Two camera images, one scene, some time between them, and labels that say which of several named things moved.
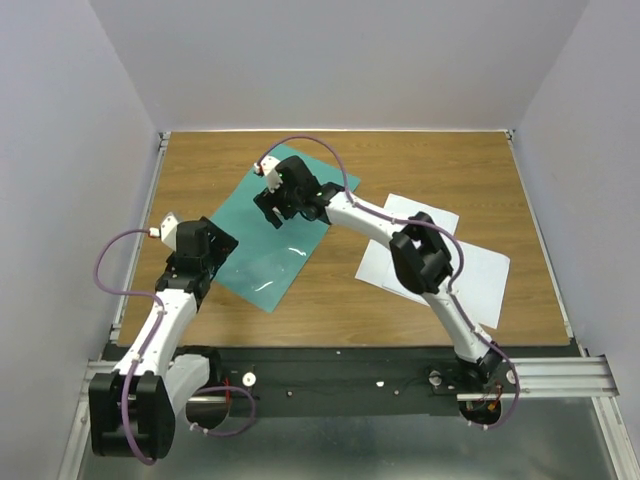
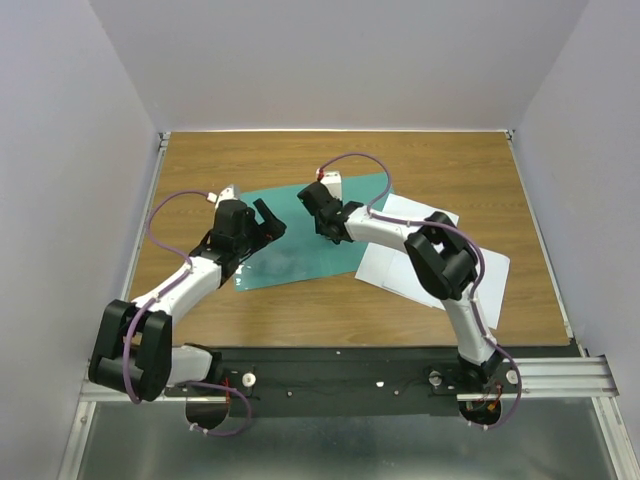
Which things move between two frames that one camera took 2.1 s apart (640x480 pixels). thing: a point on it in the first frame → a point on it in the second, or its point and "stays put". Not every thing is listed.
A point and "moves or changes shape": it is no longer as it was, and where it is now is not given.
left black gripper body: [220, 247] → [253, 238]
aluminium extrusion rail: [574, 378] stays put
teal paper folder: [268, 255] moves or changes shape
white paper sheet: [378, 265] stays put
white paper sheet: [481, 288] stays put
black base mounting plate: [298, 382] stays put
